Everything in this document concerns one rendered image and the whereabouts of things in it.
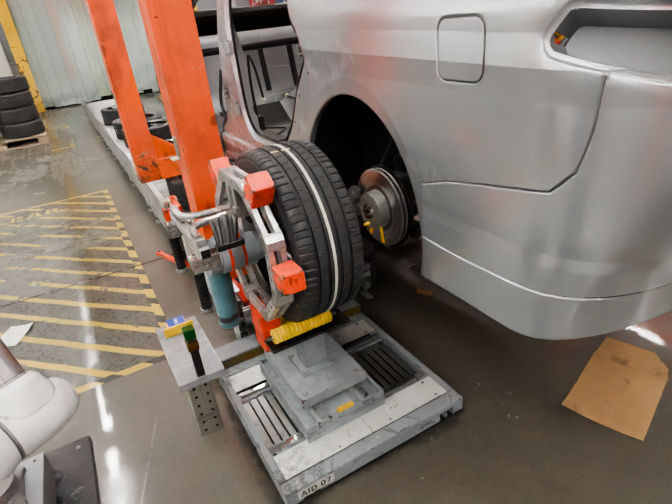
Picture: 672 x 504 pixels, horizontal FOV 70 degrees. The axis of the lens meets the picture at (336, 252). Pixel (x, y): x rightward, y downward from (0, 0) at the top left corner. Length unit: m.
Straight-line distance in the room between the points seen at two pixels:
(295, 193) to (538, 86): 0.77
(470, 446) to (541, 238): 1.10
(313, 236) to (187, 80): 0.84
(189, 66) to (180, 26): 0.14
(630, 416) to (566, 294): 1.14
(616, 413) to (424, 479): 0.85
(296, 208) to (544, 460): 1.33
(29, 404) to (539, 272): 1.48
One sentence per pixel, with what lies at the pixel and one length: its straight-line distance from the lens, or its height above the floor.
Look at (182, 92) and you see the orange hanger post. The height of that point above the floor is 1.36.
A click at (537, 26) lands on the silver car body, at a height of 1.52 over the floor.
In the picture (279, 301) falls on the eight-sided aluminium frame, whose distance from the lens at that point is 1.60.
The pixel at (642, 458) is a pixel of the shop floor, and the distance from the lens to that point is 2.24.
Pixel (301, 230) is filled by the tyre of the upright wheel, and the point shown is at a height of 0.99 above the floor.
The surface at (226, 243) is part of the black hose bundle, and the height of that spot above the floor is 0.98.
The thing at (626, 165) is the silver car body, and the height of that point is 1.25.
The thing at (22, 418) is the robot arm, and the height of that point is 0.62.
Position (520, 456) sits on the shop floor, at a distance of 2.11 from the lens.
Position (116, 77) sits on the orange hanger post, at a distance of 3.91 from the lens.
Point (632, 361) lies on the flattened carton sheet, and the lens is 2.64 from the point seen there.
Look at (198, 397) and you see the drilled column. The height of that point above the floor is 0.21.
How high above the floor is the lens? 1.59
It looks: 27 degrees down
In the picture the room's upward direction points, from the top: 6 degrees counter-clockwise
